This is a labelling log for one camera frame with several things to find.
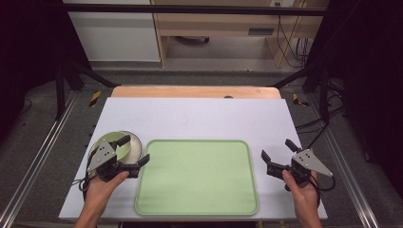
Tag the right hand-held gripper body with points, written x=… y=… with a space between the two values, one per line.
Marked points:
x=308 y=161

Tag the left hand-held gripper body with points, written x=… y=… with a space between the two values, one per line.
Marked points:
x=102 y=155

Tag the green bowl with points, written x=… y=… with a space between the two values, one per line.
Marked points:
x=123 y=151

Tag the white bowl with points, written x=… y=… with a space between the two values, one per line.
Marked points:
x=136 y=148

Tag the person's right hand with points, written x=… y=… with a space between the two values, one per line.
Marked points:
x=305 y=193

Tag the person's left hand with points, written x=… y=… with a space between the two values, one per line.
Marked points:
x=98 y=191

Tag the yellow black tape marker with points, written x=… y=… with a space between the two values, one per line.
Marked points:
x=95 y=98
x=298 y=99

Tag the green tray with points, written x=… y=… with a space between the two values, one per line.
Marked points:
x=196 y=177

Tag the white table board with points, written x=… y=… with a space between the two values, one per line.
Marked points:
x=196 y=117

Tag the black stand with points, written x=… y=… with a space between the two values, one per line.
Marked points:
x=68 y=76
x=316 y=76

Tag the wooden table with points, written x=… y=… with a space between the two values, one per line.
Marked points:
x=190 y=91

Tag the dark curtain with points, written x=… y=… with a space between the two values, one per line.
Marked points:
x=367 y=79
x=28 y=57

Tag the white cabinet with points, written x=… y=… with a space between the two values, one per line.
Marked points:
x=114 y=34

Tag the wooden desk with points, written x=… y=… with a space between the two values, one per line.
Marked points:
x=218 y=22

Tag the aluminium floor rail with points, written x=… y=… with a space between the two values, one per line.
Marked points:
x=345 y=167
x=38 y=158

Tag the black horizontal frame bar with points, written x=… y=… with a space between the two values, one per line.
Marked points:
x=190 y=9

